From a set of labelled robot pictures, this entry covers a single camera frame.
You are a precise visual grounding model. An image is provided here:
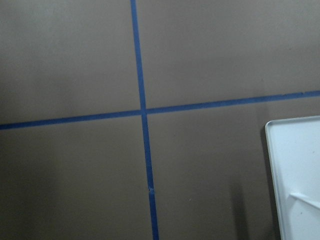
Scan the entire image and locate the white tray rack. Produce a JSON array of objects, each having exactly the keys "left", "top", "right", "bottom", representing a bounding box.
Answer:
[{"left": 264, "top": 116, "right": 320, "bottom": 240}]

